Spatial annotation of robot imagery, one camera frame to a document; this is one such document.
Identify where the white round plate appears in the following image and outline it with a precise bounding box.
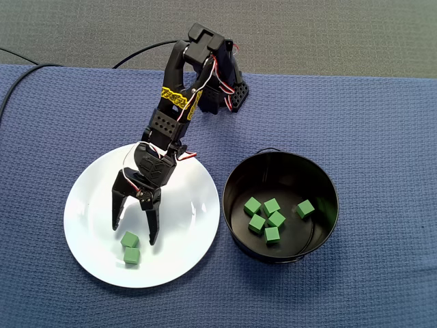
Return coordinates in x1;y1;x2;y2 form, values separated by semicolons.
63;141;221;289

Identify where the green cube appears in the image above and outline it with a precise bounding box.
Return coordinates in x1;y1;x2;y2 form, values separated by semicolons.
262;197;281;217
243;196;262;216
264;225;281;245
119;230;140;249
266;210;287;228
247;214;267;234
123;247;141;266
295;199;315;220

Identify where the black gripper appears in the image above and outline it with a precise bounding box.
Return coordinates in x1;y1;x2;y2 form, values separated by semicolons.
111;142;178;247

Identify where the thin black cable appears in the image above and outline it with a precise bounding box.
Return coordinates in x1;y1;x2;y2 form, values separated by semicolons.
0;47;39;65

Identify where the blue waffle-weave mat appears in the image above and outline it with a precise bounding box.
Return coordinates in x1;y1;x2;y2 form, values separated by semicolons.
0;64;437;328

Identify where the black metal bucket container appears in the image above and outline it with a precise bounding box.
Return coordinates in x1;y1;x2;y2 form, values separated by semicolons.
221;147;340;264

